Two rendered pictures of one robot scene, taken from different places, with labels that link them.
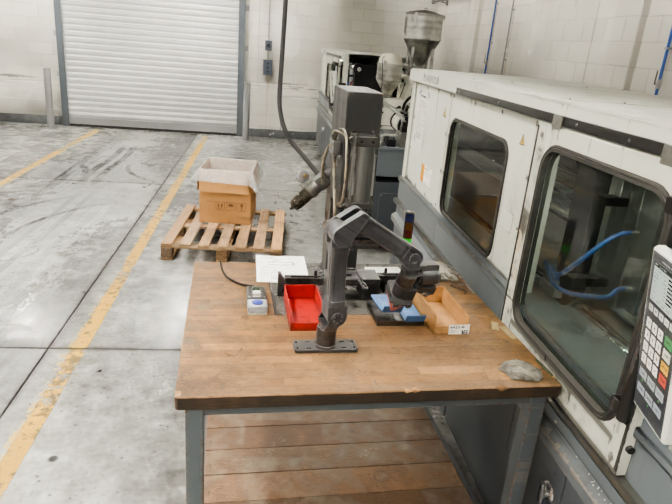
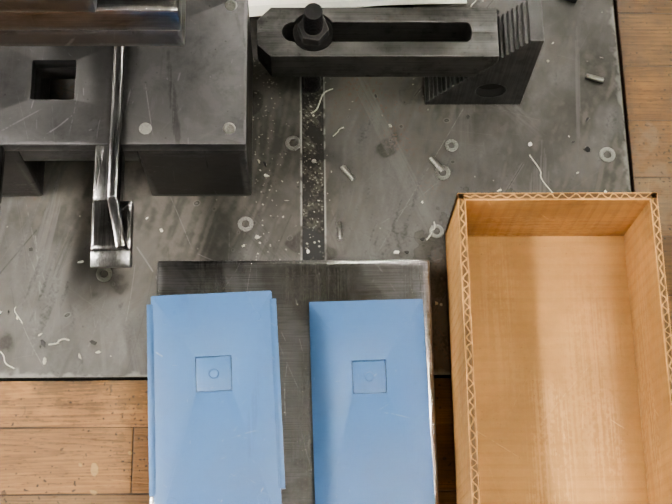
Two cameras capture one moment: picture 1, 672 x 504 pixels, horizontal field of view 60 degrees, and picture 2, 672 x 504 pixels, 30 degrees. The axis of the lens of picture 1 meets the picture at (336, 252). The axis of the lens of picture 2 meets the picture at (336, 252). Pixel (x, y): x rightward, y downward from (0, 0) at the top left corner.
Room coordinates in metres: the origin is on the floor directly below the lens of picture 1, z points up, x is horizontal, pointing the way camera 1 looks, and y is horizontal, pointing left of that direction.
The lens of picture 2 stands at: (1.73, -0.27, 1.66)
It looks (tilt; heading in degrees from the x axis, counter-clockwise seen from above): 71 degrees down; 7
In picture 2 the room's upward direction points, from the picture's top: 4 degrees clockwise
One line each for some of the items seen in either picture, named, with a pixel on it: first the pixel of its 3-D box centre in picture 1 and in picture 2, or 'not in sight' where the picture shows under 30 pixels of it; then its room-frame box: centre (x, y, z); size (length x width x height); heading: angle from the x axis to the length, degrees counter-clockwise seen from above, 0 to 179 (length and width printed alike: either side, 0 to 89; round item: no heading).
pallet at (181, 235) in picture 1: (229, 232); not in sight; (5.11, 1.00, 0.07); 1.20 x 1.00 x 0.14; 5
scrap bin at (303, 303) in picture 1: (304, 306); not in sight; (1.84, 0.10, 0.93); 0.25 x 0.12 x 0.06; 12
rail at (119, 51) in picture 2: not in sight; (119, 101); (2.03, -0.09, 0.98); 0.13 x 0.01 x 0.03; 12
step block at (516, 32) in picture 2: not in sight; (480, 53); (2.12, -0.30, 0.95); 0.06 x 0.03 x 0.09; 102
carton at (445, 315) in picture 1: (440, 310); (566, 412); (1.91, -0.39, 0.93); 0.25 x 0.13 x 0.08; 12
